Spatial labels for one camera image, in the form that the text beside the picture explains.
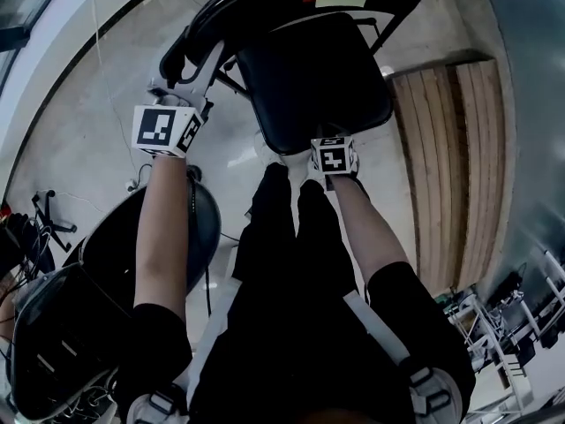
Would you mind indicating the person's left white shoe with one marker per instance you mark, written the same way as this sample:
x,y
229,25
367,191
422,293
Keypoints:
x,y
269,155

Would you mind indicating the black star chair base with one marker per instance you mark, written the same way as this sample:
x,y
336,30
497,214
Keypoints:
x,y
48,219

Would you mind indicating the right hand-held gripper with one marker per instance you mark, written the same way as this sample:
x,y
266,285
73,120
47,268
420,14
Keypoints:
x,y
333,159

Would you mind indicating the black framed window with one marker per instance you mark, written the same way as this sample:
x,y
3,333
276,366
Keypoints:
x,y
17,7

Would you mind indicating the white chest harness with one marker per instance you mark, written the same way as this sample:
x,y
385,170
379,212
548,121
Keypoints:
x,y
375,320

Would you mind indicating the black folding chair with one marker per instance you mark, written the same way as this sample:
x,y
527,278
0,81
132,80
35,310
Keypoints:
x,y
309,82

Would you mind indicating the person's black clothed body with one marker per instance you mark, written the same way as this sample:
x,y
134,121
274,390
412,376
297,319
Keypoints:
x,y
287,303

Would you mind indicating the dark round seat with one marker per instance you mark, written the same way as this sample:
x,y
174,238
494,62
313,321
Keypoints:
x,y
203,228

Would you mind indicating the person's left forearm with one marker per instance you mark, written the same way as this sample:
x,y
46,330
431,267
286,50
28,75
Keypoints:
x,y
161,236

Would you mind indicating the white metal rack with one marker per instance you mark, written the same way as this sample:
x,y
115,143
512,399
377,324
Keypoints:
x,y
494,347

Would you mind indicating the person's right forearm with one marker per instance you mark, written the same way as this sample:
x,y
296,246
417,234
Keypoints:
x,y
366,228

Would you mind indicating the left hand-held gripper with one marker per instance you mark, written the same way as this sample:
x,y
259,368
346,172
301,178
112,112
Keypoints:
x,y
154,128

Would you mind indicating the wooden slat platform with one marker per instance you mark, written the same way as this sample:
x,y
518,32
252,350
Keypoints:
x,y
481,170

